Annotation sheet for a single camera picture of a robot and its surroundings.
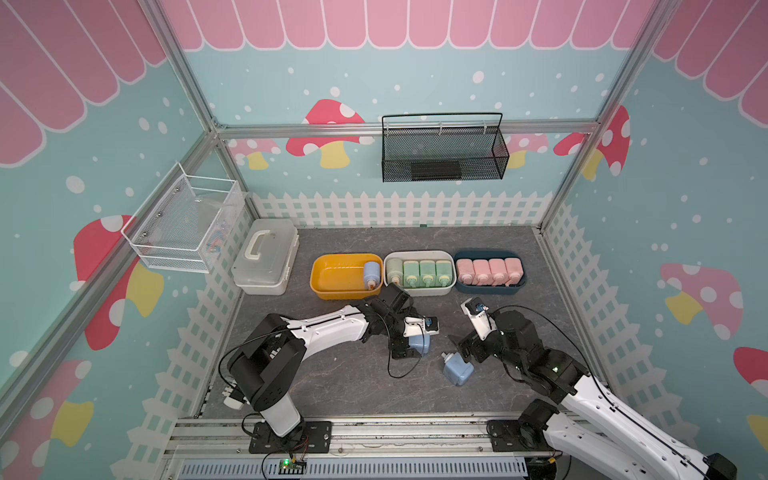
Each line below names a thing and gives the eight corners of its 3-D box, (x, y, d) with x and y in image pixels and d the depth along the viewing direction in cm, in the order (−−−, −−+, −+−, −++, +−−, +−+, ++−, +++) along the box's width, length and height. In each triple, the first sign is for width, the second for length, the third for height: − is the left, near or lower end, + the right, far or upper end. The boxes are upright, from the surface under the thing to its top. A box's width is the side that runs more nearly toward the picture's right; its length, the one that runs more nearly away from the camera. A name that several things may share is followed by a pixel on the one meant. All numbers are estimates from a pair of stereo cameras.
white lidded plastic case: (237, 296, 103) (220, 274, 93) (258, 242, 119) (245, 218, 108) (288, 296, 103) (277, 274, 93) (302, 242, 119) (294, 218, 108)
